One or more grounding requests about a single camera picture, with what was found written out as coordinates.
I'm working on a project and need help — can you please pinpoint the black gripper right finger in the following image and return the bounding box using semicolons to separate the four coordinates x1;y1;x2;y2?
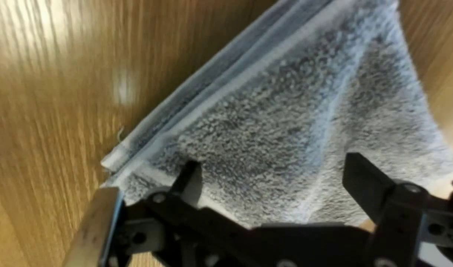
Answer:
343;152;431;235

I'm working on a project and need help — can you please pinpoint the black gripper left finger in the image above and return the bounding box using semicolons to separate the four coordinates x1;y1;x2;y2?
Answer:
146;159;204;220

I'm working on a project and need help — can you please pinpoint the grey towel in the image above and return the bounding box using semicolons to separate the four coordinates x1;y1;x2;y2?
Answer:
100;0;453;231

